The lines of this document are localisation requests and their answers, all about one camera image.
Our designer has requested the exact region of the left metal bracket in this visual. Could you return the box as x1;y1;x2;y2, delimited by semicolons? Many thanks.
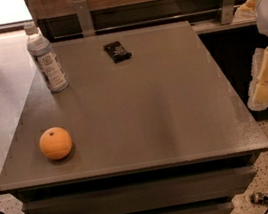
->
73;0;96;37

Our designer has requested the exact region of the orange fruit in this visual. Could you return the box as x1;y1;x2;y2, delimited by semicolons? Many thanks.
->
39;127;72;160

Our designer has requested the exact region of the clear plastic water bottle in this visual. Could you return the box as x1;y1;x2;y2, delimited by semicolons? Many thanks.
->
24;21;69;93

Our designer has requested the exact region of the upper grey drawer front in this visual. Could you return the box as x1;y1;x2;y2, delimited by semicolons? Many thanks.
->
22;167;256;214

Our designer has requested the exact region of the black rxbar chocolate bar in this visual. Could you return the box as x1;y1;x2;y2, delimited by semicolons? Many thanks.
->
103;41;132;63

